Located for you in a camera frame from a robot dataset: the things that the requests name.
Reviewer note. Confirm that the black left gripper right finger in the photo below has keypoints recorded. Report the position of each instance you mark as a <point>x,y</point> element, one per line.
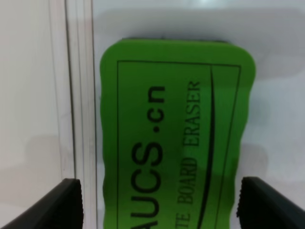
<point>260,206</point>

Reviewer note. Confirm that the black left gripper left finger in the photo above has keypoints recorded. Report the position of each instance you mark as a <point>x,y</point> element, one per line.
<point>61,208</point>

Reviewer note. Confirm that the green whiteboard eraser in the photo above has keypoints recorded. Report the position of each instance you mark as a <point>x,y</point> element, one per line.
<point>173,113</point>

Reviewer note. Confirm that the aluminium framed whiteboard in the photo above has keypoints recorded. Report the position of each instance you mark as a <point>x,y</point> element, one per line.
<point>272,145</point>

